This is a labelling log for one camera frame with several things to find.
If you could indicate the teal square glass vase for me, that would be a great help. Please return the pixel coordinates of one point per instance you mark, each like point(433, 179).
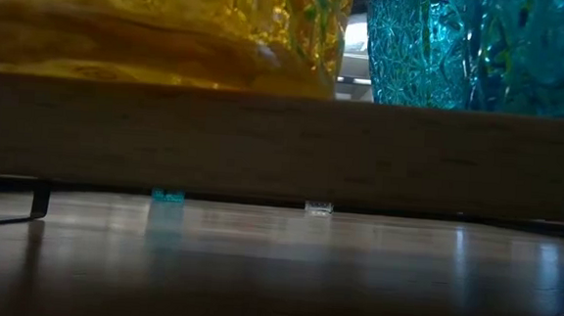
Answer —
point(396, 47)

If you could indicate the wide yellow glass vase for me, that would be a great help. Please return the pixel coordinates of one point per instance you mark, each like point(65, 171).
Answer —
point(148, 27)

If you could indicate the teal round glass vase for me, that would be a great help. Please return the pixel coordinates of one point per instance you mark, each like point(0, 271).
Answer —
point(528, 55)

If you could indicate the clear square glass vase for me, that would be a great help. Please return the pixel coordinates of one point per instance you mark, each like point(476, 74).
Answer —
point(318, 208)

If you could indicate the black aluminium table frame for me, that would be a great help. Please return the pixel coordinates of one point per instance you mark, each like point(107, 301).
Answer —
point(528, 224)

